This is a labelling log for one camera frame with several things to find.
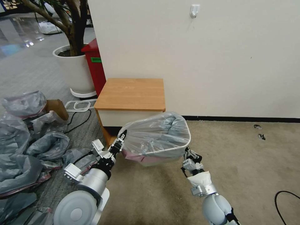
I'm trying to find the black wall baseboard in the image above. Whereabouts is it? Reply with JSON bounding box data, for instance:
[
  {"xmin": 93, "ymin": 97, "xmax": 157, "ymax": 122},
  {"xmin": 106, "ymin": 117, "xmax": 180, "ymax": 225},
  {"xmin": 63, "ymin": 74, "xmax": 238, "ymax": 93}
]
[{"xmin": 182, "ymin": 115, "xmax": 300, "ymax": 123}]

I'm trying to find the white cloth wrist cover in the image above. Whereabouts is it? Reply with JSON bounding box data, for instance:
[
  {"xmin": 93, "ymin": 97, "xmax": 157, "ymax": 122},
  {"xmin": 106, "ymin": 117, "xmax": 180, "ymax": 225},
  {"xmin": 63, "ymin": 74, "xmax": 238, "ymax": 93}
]
[{"xmin": 187, "ymin": 170, "xmax": 212, "ymax": 187}]

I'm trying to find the crumpled grey garbage bag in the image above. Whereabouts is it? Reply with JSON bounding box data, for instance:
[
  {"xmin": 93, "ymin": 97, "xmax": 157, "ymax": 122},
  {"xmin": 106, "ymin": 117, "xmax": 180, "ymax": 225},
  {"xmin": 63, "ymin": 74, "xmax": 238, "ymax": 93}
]
[
  {"xmin": 2, "ymin": 91, "xmax": 48, "ymax": 119},
  {"xmin": 0, "ymin": 153, "xmax": 52, "ymax": 195},
  {"xmin": 61, "ymin": 147, "xmax": 100, "ymax": 170},
  {"xmin": 0, "ymin": 192, "xmax": 55, "ymax": 225},
  {"xmin": 25, "ymin": 131, "xmax": 71, "ymax": 163},
  {"xmin": 0, "ymin": 112, "xmax": 31, "ymax": 156}
]

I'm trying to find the white round plant pot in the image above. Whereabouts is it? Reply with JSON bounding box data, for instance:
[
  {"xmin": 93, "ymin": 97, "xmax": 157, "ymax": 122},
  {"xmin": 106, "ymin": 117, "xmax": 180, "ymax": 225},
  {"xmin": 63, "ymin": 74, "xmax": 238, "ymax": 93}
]
[{"xmin": 52, "ymin": 44, "xmax": 97, "ymax": 93}]

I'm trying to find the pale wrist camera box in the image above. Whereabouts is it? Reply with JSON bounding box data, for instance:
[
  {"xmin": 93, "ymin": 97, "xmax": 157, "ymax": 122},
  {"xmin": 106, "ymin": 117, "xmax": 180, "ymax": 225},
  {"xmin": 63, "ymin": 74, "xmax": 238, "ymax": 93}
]
[{"xmin": 91, "ymin": 139, "xmax": 105, "ymax": 156}]

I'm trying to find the thick black looped cable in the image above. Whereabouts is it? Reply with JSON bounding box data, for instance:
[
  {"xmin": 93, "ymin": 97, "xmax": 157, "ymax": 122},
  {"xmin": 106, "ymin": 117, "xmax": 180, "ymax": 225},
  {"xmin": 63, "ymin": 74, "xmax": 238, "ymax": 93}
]
[{"xmin": 274, "ymin": 191, "xmax": 300, "ymax": 225}]

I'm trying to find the red bin with green label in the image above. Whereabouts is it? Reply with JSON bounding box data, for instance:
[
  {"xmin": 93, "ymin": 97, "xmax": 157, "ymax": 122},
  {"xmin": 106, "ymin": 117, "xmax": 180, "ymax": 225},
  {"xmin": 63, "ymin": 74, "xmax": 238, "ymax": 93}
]
[{"xmin": 81, "ymin": 38, "xmax": 107, "ymax": 95}]

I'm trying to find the white wall hook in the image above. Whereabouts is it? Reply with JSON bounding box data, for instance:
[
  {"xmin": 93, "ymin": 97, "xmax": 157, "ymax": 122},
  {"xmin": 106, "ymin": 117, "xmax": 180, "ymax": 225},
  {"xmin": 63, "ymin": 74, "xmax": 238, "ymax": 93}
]
[{"xmin": 190, "ymin": 4, "xmax": 201, "ymax": 18}]

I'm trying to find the crumpled pale plastic bag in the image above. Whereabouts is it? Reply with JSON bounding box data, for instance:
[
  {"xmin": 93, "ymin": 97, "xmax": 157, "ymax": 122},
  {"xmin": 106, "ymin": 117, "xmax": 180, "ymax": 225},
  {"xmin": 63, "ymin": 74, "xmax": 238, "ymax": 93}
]
[{"xmin": 30, "ymin": 110, "xmax": 69, "ymax": 134}]

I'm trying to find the wooden side table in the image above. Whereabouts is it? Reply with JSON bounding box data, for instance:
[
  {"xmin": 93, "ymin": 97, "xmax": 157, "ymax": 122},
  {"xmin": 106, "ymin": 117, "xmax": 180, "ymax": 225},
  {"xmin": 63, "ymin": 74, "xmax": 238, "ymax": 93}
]
[{"xmin": 93, "ymin": 78, "xmax": 166, "ymax": 146}]

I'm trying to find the brown indoor tree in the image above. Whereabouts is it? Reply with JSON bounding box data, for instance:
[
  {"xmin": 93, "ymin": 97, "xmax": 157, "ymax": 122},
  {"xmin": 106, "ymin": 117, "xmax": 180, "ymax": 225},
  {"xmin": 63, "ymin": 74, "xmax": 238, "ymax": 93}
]
[{"xmin": 20, "ymin": 0, "xmax": 89, "ymax": 57}]

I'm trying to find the translucent grey garbage bag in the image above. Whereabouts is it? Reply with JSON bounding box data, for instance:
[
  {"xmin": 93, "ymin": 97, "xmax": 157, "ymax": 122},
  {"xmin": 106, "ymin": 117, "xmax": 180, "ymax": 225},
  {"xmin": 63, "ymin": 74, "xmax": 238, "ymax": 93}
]
[{"xmin": 118, "ymin": 112, "xmax": 192, "ymax": 163}]

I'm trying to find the thin black floor cable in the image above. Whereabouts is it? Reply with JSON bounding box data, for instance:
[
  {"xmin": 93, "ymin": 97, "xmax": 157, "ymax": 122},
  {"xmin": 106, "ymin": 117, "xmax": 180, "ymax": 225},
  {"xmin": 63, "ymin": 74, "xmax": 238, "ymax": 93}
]
[{"xmin": 66, "ymin": 108, "xmax": 92, "ymax": 133}]

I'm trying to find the white rectangular frame lid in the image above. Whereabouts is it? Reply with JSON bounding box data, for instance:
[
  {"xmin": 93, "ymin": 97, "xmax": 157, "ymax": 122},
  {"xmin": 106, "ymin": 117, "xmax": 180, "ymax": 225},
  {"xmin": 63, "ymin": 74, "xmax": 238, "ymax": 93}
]
[{"xmin": 64, "ymin": 100, "xmax": 97, "ymax": 113}]

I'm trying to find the white pot saucer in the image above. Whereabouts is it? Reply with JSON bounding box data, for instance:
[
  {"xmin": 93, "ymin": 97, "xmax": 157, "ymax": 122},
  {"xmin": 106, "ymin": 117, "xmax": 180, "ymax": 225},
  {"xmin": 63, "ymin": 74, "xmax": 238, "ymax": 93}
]
[{"xmin": 69, "ymin": 87, "xmax": 98, "ymax": 98}]

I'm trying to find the brown cardboard box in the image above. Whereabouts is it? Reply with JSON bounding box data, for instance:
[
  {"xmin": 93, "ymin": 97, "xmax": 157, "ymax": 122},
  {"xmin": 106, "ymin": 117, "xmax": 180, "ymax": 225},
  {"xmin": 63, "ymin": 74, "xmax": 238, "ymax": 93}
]
[{"xmin": 45, "ymin": 99, "xmax": 70, "ymax": 121}]

